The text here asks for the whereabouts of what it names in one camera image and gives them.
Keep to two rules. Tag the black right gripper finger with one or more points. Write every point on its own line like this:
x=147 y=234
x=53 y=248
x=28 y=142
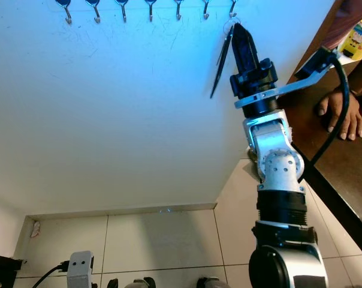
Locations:
x=236 y=57
x=249 y=54

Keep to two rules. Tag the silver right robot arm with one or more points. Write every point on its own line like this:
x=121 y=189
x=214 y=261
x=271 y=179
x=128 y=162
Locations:
x=280 y=174

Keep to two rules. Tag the person's left hand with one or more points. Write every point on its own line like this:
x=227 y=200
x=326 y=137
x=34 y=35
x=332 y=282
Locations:
x=344 y=117

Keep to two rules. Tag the yellow bottle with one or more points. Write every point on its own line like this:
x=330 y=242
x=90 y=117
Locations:
x=356 y=39

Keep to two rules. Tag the person's torso in pink shirt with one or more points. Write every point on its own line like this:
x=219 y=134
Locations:
x=358 y=9

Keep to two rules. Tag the dark brown wooden table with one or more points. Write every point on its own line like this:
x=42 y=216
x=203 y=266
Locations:
x=343 y=174

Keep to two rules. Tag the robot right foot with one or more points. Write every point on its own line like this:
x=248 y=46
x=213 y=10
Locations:
x=212 y=282

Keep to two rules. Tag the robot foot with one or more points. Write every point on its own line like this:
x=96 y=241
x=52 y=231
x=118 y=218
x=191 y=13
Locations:
x=212 y=282
x=140 y=282

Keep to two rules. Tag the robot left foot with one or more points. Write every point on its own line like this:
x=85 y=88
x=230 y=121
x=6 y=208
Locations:
x=140 y=282

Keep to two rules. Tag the small white tag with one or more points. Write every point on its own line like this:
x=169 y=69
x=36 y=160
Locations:
x=35 y=229

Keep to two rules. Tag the black box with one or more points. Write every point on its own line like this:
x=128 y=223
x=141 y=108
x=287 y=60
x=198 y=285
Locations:
x=2 y=271

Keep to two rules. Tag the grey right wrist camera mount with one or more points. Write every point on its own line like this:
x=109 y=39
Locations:
x=289 y=86

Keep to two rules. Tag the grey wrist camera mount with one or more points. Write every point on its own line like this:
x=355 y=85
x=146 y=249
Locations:
x=289 y=86
x=80 y=270

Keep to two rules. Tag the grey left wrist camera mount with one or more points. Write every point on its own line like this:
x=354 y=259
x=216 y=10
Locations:
x=80 y=270

